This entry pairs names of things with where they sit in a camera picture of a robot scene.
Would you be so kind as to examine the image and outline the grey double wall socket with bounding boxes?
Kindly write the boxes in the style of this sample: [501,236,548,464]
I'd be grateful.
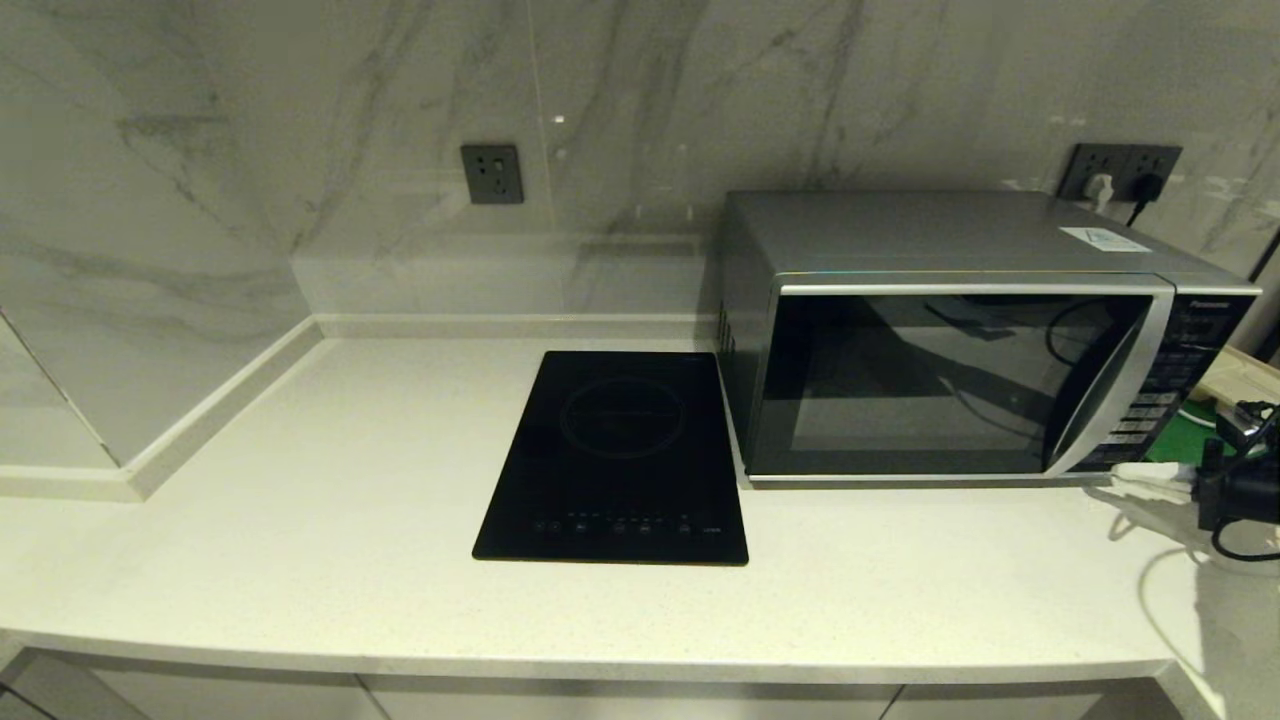
[1058,144,1183,204]

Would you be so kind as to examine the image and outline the beige cabinet front panel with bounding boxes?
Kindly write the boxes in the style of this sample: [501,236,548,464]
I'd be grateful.
[880,680,1186,720]

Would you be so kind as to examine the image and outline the grey single wall socket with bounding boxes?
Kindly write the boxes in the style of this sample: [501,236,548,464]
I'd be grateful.
[461,144,525,206]

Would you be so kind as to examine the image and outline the microwave door with dark glass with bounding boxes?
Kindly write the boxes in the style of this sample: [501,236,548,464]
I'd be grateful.
[745,283,1177,482]

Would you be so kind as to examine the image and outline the black power plug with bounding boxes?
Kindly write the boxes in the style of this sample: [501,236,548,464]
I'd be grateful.
[1126,176,1164,229]

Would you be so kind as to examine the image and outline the beige plastic power strip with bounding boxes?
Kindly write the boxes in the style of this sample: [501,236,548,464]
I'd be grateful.
[1195,347,1280,413]

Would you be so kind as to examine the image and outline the green plastic cutting board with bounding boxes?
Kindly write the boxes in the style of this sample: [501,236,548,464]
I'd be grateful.
[1145,408,1219,464]

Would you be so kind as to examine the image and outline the black glass induction cooktop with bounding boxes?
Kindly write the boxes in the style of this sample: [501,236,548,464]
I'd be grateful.
[472,350,749,567]

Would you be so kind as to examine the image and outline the silver microwave oven body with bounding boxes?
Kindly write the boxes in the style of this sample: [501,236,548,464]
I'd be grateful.
[712,191,1263,488]

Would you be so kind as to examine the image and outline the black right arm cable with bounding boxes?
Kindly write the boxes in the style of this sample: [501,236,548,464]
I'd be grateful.
[1208,400,1280,563]

